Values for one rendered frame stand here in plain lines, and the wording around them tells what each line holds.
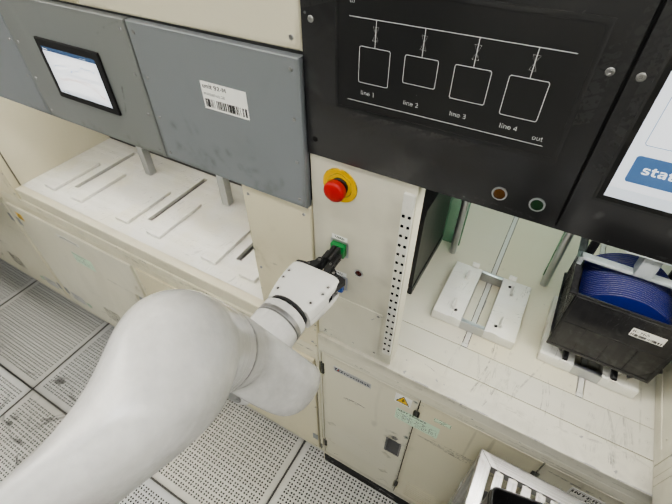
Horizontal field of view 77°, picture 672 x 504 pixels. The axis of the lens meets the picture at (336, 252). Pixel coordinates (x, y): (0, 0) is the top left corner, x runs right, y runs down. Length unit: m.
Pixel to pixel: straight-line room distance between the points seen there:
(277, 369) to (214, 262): 0.82
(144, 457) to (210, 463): 1.66
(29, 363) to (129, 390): 2.26
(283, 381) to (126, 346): 0.30
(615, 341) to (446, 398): 0.37
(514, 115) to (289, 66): 0.32
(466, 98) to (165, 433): 0.48
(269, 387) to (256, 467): 1.36
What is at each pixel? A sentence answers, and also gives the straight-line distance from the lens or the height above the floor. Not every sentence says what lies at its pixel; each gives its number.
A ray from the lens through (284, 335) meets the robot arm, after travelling 0.68.
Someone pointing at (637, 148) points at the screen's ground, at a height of 1.54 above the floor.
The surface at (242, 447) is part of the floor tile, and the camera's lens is 1.94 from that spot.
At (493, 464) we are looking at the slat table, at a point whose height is 0.76.
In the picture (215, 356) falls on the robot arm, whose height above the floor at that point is 1.53.
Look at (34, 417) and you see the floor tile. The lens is 2.34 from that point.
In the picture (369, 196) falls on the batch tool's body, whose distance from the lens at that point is 0.72.
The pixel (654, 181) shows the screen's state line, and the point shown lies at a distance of 0.60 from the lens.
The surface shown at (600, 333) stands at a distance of 1.06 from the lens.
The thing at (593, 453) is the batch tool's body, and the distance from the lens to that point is 1.11.
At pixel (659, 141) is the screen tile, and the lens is 0.58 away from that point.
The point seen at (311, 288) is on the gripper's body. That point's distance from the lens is 0.73.
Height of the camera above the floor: 1.78
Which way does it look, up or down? 44 degrees down
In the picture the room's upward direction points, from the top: straight up
